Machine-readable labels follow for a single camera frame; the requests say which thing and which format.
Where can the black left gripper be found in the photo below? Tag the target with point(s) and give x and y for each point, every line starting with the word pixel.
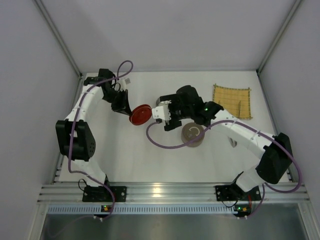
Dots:
pixel 119 100

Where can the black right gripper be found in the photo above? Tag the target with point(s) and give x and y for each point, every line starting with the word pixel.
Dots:
pixel 171 112

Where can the red round lid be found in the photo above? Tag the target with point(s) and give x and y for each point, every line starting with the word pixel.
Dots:
pixel 140 115

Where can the brown round lid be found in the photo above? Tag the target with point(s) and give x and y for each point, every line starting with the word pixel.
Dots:
pixel 191 131

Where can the metal tongs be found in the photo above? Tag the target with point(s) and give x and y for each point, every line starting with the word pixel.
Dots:
pixel 233 142

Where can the red metal lunch tin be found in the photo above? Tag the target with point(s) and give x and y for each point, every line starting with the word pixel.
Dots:
pixel 159 102

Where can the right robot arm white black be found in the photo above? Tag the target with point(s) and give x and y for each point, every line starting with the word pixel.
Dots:
pixel 273 151

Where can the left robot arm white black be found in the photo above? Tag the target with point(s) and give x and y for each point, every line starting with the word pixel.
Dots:
pixel 75 138

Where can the bamboo sushi mat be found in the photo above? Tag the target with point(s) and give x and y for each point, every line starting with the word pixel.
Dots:
pixel 237 101

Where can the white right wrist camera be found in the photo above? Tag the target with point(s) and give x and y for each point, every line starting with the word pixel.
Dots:
pixel 161 112

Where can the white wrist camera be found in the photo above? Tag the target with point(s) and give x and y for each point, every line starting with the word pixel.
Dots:
pixel 161 112
pixel 124 82

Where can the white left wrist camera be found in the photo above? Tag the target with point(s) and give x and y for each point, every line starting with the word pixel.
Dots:
pixel 124 82

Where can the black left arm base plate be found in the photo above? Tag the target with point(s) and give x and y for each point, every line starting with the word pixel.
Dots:
pixel 117 192

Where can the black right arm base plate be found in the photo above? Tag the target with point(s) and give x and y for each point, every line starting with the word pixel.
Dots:
pixel 232 192

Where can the slotted cable duct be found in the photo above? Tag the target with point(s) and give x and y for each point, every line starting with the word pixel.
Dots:
pixel 141 209

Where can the aluminium mounting rail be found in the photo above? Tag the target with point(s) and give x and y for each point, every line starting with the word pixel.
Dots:
pixel 161 193

